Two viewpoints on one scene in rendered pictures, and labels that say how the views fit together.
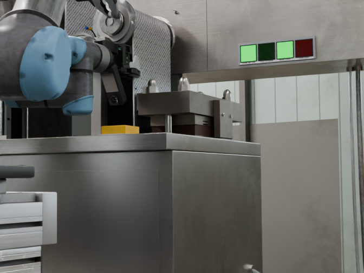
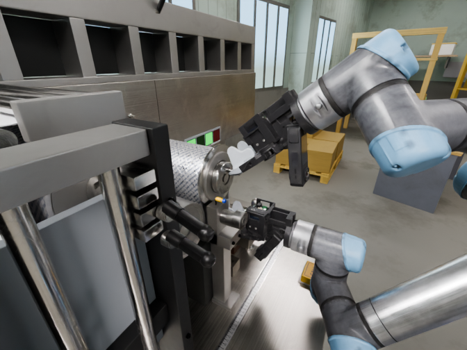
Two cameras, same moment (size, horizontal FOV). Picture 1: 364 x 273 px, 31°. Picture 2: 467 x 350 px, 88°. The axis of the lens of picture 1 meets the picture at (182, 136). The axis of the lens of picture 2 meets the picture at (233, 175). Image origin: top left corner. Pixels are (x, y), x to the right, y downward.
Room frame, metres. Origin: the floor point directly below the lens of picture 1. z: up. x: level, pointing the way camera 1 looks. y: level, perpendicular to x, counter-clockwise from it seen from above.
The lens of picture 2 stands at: (1.84, 0.69, 1.49)
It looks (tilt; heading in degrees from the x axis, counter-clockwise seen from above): 25 degrees down; 274
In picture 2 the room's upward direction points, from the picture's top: straight up
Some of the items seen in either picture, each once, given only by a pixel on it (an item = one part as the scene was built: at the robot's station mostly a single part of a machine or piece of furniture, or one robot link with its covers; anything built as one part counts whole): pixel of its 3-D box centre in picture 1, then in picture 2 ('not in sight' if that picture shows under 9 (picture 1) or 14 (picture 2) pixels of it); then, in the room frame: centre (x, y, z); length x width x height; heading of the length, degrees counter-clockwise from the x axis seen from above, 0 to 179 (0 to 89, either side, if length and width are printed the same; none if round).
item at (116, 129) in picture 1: (120, 131); (315, 274); (1.63, 0.15, 0.91); 0.07 x 0.07 x 0.02; 64
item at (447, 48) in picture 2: not in sight; (442, 49); (-2.26, -5.44, 1.76); 0.42 x 0.35 x 0.23; 142
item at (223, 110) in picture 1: (224, 119); not in sight; (1.95, -0.13, 0.96); 0.10 x 0.03 x 0.11; 154
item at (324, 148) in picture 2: not in sight; (313, 142); (0.85, -2.98, 0.36); 1.31 x 0.99 x 0.73; 52
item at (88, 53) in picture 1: (77, 54); (336, 249); (1.64, 0.26, 1.11); 0.11 x 0.08 x 0.09; 154
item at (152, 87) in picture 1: (152, 86); not in sight; (1.85, 0.08, 1.05); 0.04 x 0.04 x 0.04
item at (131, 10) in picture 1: (114, 23); (217, 176); (1.91, 0.20, 1.25); 0.15 x 0.01 x 0.15; 64
